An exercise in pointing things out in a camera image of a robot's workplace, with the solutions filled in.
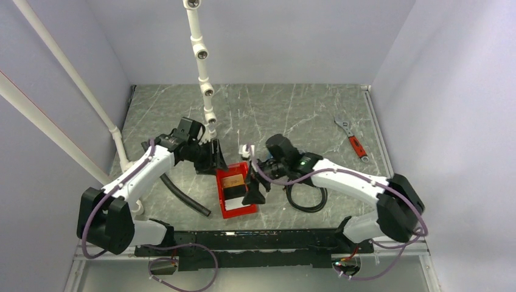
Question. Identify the gold card in bin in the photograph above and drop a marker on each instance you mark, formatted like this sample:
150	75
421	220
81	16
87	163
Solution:
232	181

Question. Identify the aluminium rail frame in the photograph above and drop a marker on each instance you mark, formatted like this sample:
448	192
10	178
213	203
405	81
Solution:
106	221

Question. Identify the white PVC pipe frame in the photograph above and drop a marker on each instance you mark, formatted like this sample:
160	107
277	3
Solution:
38	178

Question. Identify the red handled adjustable wrench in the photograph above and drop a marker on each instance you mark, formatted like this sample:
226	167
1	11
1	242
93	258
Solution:
355	143

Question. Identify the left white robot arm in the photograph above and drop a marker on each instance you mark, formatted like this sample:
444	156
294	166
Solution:
105	222

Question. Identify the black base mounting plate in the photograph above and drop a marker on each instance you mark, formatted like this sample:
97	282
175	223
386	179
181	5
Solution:
196	250

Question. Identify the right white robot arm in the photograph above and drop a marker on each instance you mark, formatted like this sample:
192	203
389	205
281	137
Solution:
397	208

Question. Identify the red plastic bin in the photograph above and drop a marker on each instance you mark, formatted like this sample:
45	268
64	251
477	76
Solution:
234	192

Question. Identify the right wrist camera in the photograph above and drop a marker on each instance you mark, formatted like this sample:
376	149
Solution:
246	151

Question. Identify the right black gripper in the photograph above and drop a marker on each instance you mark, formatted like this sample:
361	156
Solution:
254	195

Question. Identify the white card stack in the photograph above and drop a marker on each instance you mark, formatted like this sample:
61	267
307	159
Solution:
235	203

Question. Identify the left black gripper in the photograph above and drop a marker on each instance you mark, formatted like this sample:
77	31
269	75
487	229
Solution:
213	161

